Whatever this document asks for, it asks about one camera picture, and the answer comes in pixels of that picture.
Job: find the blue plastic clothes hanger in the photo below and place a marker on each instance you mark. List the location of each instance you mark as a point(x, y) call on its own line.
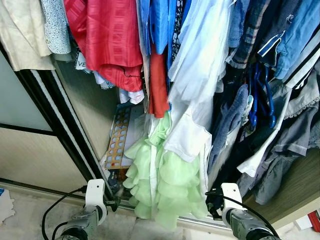
point(271, 112)

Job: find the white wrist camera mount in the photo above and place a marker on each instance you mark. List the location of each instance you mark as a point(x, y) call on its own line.
point(95, 192)
point(231, 197)

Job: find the red box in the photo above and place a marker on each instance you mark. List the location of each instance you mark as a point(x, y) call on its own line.
point(314, 221)

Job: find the red garment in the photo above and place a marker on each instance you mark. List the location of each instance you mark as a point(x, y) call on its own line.
point(107, 35)

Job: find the white sheer garment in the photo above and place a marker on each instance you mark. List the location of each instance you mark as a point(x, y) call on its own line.
point(200, 50)

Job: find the bright blue shirt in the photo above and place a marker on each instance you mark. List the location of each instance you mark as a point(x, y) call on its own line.
point(157, 25)

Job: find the white lace-trimmed garment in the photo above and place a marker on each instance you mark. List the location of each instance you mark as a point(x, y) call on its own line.
point(305, 97)

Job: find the plaid shirt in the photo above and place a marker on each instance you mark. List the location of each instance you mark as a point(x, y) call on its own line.
point(250, 30)

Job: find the navy floral print garment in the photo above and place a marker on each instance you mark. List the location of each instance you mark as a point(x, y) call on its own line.
point(175, 35)

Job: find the light green ruffled dress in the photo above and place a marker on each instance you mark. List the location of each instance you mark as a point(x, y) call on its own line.
point(165, 185)

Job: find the wardrobe sliding door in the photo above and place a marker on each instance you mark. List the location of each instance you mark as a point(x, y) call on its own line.
point(30, 140)

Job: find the orange-red garment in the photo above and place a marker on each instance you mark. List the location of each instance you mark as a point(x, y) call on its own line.
point(159, 85)

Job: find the light denim shirt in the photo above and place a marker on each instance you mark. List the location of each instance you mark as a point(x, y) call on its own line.
point(300, 30)

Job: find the cream garment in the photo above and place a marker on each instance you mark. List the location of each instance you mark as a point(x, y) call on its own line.
point(20, 35)

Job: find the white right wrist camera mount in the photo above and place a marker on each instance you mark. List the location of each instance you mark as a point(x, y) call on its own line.
point(231, 197)

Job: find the colourful dotted game board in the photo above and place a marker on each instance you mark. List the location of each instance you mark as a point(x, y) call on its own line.
point(120, 140)

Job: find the blue-grey denim garment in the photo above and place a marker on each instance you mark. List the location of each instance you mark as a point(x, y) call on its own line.
point(227, 125)

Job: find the grey garment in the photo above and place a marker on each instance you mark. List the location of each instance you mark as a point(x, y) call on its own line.
point(295, 140)

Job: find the wooden wardrobe cabinet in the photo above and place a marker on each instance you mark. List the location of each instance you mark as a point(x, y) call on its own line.
point(90, 110)

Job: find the white printed garment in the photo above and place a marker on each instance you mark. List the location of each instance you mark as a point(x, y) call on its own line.
point(132, 96)

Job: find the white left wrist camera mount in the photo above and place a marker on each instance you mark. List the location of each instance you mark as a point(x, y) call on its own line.
point(95, 192)

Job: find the small white box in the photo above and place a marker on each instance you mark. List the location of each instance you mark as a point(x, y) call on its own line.
point(302, 222)

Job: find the white speckled blouse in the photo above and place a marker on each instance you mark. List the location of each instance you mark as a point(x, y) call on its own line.
point(56, 25)

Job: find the black white striped garment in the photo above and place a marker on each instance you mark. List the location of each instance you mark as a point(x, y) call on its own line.
point(305, 65)

